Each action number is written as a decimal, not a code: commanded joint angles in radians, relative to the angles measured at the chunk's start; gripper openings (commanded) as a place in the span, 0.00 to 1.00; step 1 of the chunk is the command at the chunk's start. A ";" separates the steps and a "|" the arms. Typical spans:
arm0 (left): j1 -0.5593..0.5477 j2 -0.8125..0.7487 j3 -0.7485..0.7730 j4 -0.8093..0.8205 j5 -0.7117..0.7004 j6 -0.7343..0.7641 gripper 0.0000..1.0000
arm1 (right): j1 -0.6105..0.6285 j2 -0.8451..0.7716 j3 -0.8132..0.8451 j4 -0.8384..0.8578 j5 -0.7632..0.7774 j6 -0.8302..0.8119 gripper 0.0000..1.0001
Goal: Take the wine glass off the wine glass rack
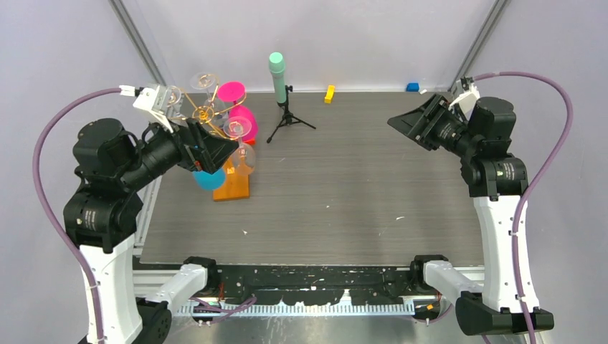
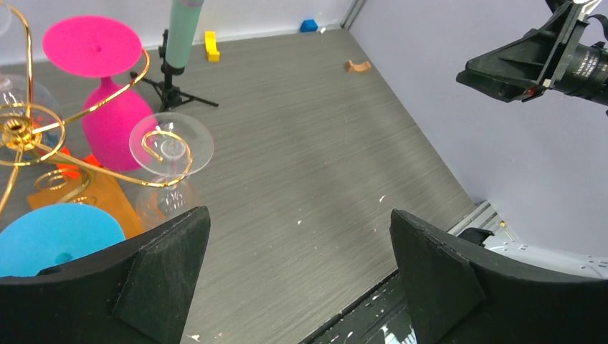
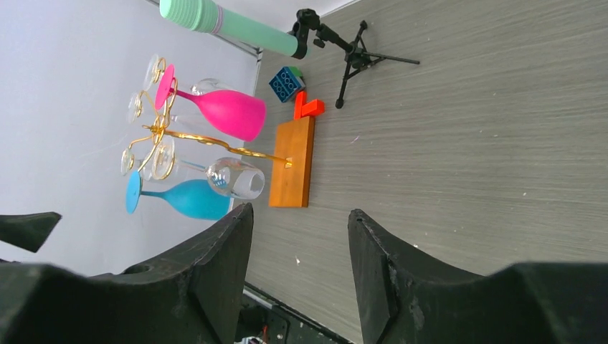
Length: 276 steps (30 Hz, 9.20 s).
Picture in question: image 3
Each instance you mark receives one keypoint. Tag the orange toy block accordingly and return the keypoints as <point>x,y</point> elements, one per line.
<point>304,108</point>

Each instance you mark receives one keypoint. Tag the orange wooden rack base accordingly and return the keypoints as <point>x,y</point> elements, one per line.
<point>290,181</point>

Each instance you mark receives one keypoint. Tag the pink wine glass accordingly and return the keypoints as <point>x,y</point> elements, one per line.
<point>234,113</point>

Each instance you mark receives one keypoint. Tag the mint green microphone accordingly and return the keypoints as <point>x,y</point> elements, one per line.
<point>205,16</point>

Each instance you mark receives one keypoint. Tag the blue toy brick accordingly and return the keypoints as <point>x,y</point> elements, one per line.
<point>287,83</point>

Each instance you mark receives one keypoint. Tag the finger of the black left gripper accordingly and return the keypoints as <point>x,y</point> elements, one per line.
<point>28,231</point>

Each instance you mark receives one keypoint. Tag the gold wire glass rack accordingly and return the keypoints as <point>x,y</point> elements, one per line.
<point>161,124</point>

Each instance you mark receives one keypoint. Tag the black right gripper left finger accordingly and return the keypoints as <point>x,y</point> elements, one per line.
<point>190,293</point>

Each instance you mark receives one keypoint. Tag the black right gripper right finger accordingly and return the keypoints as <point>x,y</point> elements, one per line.
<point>405,295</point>

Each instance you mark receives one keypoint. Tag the blue wine glass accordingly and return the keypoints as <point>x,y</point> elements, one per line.
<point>193,198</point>

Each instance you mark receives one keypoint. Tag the clear wine glass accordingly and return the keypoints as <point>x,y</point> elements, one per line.
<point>136,110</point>
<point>156,67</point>
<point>226,176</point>
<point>129,163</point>

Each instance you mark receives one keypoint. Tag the black mini tripod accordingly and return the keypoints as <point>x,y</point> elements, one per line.
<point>357,57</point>

